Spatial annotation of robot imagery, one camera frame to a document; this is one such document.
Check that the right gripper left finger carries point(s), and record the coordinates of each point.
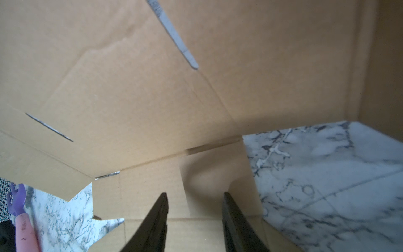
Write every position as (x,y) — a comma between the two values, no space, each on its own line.
(151,234)

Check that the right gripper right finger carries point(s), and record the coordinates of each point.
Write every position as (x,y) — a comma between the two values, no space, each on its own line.
(239,235)

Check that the brown cardboard box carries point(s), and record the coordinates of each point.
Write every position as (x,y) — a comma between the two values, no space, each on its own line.
(293,107)

